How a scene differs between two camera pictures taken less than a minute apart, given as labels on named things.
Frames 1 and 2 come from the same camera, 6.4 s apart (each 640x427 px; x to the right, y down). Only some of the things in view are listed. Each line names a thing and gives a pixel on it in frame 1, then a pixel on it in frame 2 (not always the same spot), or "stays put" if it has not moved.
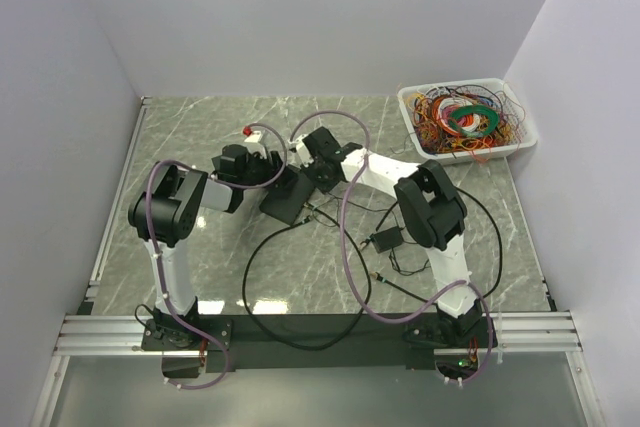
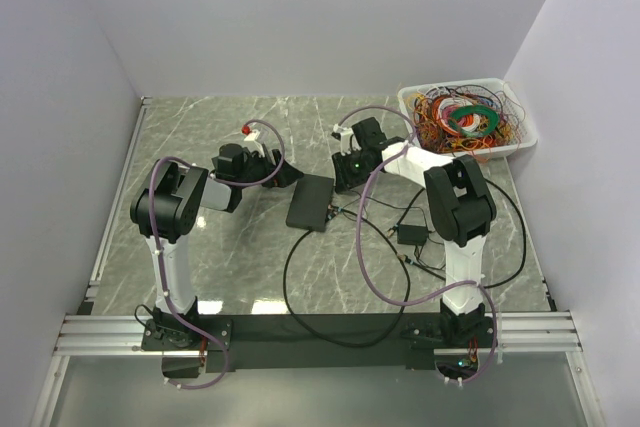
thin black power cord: (380, 210) to (404, 206)
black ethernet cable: (287, 228) to (370, 221)
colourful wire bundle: (451, 118) stays put
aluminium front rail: (123, 335) stays put
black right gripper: (330, 186) to (343, 179)
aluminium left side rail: (87, 306) stays put
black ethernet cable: (377, 277) to (525, 248)
